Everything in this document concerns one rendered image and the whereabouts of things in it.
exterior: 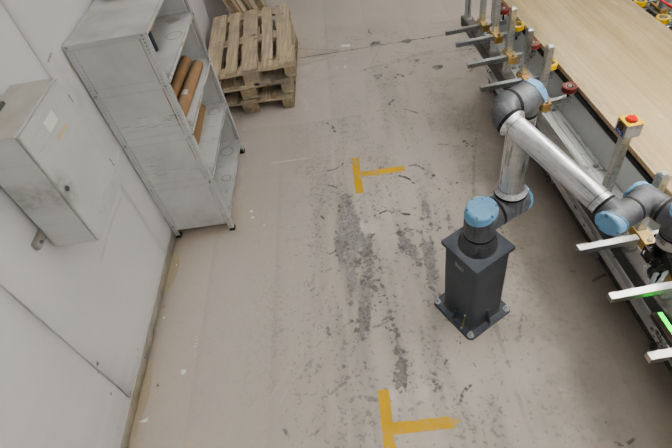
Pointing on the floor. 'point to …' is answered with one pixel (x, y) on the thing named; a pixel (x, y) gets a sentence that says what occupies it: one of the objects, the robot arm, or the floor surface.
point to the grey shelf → (215, 126)
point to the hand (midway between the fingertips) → (654, 282)
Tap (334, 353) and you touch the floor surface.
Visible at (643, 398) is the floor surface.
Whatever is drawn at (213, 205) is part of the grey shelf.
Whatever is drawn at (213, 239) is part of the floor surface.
